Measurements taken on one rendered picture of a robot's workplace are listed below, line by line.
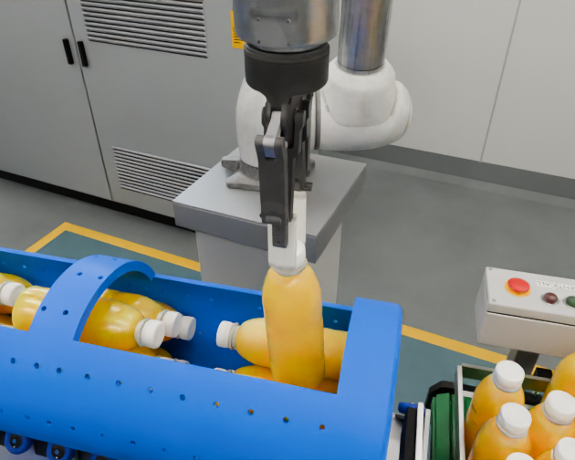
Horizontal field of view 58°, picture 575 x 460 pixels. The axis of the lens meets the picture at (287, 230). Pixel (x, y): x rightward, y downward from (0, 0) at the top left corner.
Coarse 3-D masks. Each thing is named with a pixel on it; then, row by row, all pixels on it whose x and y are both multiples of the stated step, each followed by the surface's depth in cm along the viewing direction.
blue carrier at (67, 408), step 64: (0, 256) 94; (64, 320) 67; (384, 320) 65; (0, 384) 67; (64, 384) 65; (128, 384) 63; (192, 384) 62; (256, 384) 60; (384, 384) 59; (128, 448) 66; (192, 448) 62; (256, 448) 60; (320, 448) 58; (384, 448) 57
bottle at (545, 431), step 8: (536, 408) 73; (544, 408) 71; (536, 416) 72; (544, 416) 71; (536, 424) 71; (544, 424) 70; (552, 424) 70; (560, 424) 69; (568, 424) 69; (536, 432) 71; (544, 432) 70; (552, 432) 70; (560, 432) 69; (568, 432) 69; (536, 440) 71; (544, 440) 70; (552, 440) 70; (536, 448) 71; (544, 448) 71
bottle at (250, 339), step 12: (252, 324) 75; (264, 324) 75; (228, 336) 76; (240, 336) 75; (252, 336) 74; (264, 336) 73; (324, 336) 73; (336, 336) 73; (240, 348) 75; (252, 348) 74; (264, 348) 73; (324, 348) 72; (336, 348) 71; (252, 360) 74; (264, 360) 74; (336, 360) 71; (336, 372) 71
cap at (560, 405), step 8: (552, 392) 70; (560, 392) 70; (552, 400) 69; (560, 400) 69; (568, 400) 69; (552, 408) 69; (560, 408) 68; (568, 408) 68; (552, 416) 69; (560, 416) 68; (568, 416) 68
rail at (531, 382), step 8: (464, 368) 91; (472, 368) 90; (480, 368) 90; (488, 368) 90; (464, 376) 92; (472, 376) 92; (480, 376) 91; (528, 376) 89; (536, 376) 89; (528, 384) 89; (536, 384) 89; (544, 384) 89
